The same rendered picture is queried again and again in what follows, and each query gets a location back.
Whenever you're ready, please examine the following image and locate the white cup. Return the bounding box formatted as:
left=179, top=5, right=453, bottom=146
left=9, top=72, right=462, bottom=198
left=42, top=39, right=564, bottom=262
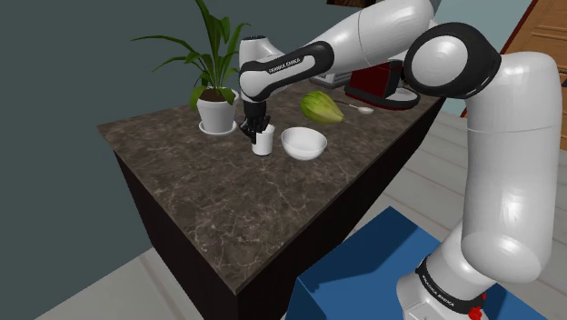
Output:
left=251, top=124, right=276, bottom=157

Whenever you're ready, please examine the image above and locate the green plant in white pot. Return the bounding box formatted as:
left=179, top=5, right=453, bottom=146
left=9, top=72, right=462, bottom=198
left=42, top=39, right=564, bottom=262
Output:
left=131, top=0, right=252, bottom=136

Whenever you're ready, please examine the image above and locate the white bowl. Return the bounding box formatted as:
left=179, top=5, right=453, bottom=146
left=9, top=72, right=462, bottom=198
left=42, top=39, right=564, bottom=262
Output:
left=280, top=126, right=328, bottom=161

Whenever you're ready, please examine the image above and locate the green lettuce head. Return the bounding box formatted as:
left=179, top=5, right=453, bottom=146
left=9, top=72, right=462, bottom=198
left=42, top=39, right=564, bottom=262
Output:
left=300, top=90, right=346, bottom=125

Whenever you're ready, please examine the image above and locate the silver toaster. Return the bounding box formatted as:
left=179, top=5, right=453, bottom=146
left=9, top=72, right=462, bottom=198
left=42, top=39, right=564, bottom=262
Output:
left=308, top=70, right=353, bottom=90

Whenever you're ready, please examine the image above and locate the silver spoon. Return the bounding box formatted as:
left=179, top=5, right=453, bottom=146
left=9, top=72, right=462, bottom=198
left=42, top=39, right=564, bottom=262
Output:
left=333, top=99, right=375, bottom=115

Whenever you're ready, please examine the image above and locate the red coffee machine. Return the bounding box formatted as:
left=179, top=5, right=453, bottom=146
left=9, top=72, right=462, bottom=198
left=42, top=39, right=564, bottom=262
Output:
left=344, top=59, right=421, bottom=111

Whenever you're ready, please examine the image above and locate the dark marble-topped kitchen island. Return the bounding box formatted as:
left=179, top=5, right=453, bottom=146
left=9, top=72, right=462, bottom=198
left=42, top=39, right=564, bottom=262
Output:
left=97, top=81, right=446, bottom=320

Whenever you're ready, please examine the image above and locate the blue robot stand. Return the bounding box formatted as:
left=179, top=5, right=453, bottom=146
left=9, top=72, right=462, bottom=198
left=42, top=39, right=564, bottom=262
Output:
left=285, top=205, right=551, bottom=320

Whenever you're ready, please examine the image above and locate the wooden door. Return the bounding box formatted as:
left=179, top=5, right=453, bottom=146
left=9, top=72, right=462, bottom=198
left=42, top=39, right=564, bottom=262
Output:
left=500, top=0, right=567, bottom=152

